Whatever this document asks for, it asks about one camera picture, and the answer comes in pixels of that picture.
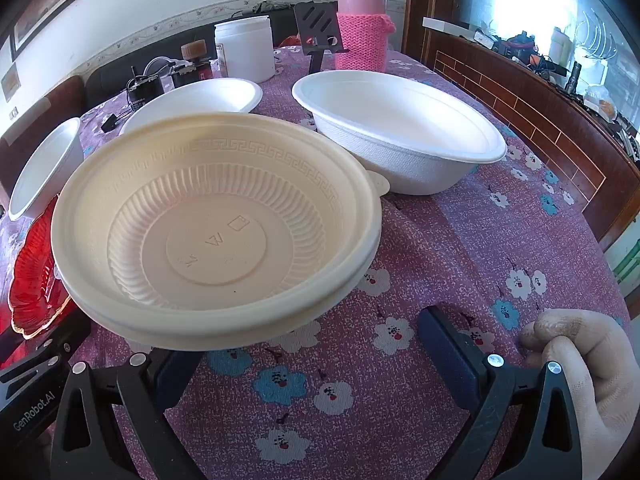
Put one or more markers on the dark jar with wooden lid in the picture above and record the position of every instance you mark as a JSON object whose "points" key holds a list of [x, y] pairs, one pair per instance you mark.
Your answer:
{"points": [[195, 67]]}

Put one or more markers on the purple floral tablecloth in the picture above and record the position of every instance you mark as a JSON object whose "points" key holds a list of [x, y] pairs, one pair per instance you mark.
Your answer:
{"points": [[425, 260]]}

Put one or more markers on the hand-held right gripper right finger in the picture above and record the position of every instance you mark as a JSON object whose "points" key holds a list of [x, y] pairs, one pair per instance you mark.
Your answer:
{"points": [[445, 350]]}

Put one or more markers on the white plastic jar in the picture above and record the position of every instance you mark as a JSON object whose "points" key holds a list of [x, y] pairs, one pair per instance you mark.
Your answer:
{"points": [[245, 50]]}

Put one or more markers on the black sofa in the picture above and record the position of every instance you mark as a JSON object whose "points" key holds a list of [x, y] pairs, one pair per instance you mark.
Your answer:
{"points": [[150, 50]]}

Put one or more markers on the black power adapter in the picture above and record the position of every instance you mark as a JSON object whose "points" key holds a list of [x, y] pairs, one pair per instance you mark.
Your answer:
{"points": [[109, 122]]}

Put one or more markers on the cream ribbed plastic bowl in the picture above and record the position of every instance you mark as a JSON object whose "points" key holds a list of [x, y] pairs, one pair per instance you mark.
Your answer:
{"points": [[215, 240]]}

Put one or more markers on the white flat box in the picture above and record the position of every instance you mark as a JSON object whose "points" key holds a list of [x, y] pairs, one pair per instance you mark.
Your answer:
{"points": [[450, 27]]}

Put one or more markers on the large white paper bowl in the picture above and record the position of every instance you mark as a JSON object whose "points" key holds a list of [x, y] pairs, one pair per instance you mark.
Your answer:
{"points": [[400, 125]]}

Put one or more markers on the small white paper bowl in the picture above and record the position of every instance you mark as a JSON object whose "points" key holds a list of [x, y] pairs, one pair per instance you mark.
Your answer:
{"points": [[45, 170]]}

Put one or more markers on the black phone stand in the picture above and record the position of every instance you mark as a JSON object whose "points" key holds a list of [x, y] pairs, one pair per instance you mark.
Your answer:
{"points": [[317, 22]]}

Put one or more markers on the wooden brick-pattern counter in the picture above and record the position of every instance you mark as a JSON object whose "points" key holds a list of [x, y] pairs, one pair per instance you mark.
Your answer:
{"points": [[540, 125]]}

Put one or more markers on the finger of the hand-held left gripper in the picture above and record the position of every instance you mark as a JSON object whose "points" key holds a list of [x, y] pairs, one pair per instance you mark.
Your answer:
{"points": [[45, 345]]}

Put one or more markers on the black cylindrical motor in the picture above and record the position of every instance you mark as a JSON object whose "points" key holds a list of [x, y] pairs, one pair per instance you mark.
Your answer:
{"points": [[145, 91]]}

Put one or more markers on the shallow white paper bowl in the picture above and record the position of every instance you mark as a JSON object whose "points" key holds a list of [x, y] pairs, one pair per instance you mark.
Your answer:
{"points": [[200, 100]]}

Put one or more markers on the person's right hand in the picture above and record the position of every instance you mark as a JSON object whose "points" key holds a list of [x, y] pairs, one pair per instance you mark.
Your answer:
{"points": [[605, 370]]}

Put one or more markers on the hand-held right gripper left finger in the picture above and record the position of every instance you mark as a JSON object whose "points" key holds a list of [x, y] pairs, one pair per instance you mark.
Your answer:
{"points": [[175, 380]]}

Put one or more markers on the red glass plate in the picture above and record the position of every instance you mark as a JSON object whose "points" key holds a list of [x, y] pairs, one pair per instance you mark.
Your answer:
{"points": [[35, 285]]}

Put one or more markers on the wall switch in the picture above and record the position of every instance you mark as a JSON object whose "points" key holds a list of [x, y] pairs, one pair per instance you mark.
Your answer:
{"points": [[12, 113]]}

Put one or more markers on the pink thermos with knitted sleeve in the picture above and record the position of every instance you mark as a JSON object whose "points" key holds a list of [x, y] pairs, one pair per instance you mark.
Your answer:
{"points": [[362, 40]]}

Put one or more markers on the small wall plaque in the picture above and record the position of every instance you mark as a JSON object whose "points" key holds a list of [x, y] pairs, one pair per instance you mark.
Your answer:
{"points": [[9, 85]]}

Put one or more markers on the framed wall picture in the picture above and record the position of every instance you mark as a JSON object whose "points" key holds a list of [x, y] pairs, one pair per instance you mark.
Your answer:
{"points": [[55, 0]]}

